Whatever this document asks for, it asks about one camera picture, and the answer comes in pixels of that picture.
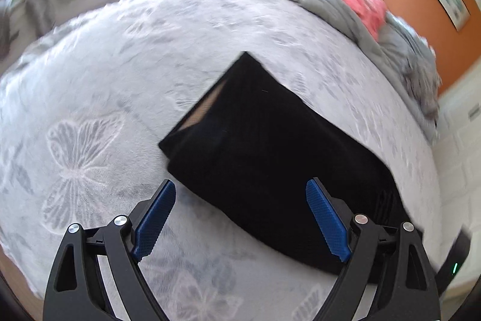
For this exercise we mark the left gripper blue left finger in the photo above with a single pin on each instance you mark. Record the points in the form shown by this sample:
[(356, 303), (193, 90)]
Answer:
[(75, 289)]

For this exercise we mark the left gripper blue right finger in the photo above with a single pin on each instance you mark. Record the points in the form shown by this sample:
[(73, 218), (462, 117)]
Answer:
[(406, 288)]

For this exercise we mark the black pants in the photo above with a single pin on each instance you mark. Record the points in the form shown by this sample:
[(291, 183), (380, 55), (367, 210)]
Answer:
[(253, 152)]

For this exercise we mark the grey crumpled duvet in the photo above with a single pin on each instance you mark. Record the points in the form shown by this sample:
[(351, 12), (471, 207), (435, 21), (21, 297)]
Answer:
[(404, 59)]

